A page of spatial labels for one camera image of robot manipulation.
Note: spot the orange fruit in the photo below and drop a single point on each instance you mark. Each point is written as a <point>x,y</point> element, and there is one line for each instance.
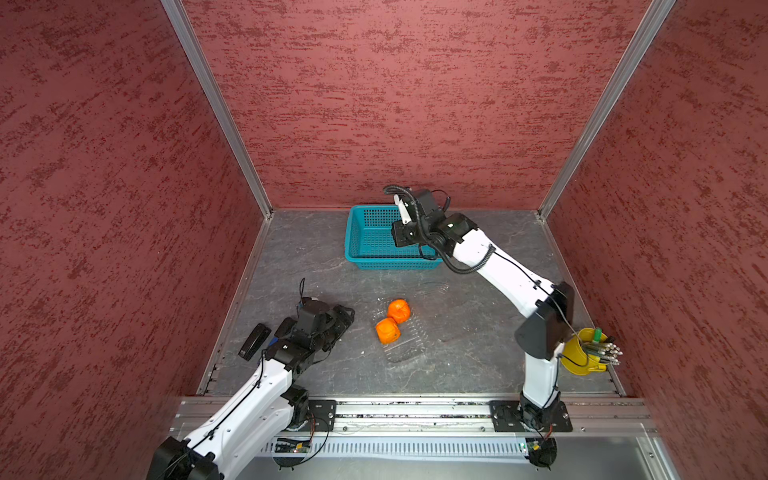
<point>399,310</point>
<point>387,331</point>

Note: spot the yellow cup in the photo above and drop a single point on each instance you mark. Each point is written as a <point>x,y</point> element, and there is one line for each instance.
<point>575,356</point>

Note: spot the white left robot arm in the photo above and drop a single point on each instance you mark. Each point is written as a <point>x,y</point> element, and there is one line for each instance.
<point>269,402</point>

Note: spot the aluminium mounting rail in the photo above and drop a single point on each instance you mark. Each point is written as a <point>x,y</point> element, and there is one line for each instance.
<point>463,415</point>

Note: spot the black stapler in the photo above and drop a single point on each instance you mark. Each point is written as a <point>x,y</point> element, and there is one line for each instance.
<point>254,341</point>

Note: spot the right circuit board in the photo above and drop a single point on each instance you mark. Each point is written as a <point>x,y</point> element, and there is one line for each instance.
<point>534,448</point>

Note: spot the bundle of pens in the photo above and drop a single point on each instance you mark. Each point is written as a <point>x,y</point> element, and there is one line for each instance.
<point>606,351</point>

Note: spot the circuit board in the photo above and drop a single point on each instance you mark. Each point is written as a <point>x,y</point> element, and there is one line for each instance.
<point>534,448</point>
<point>293,446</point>

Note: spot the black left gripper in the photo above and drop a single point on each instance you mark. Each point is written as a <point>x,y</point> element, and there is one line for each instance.
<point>341,322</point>

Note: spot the teal plastic basket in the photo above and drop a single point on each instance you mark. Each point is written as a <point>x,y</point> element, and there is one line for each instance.
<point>370,246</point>

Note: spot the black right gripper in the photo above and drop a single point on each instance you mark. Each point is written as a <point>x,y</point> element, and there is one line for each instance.
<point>399,237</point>

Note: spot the clear plastic clamshell container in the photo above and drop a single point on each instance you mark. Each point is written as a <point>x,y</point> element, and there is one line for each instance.
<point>411,344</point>

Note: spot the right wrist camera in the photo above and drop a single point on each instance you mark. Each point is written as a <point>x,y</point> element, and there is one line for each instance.
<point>424,201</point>

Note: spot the orange fruit front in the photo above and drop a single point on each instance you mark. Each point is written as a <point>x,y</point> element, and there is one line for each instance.
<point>387,331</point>

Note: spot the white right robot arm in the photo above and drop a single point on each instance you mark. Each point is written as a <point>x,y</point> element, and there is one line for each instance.
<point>547,307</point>

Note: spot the left circuit board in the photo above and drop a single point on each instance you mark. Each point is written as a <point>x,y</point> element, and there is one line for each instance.
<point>293,446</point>

